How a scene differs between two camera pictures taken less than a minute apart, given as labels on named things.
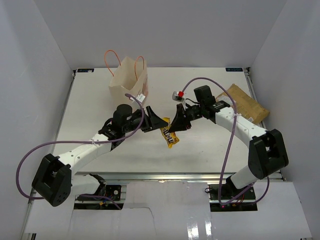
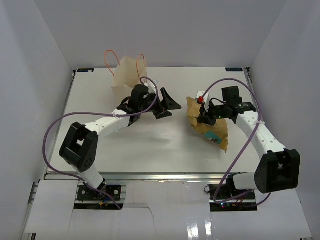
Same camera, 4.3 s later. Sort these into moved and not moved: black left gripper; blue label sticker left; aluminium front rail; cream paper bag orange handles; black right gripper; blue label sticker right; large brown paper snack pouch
Moved: black right gripper; large brown paper snack pouch; black left gripper
Not moved: blue label sticker right; cream paper bag orange handles; aluminium front rail; blue label sticker left
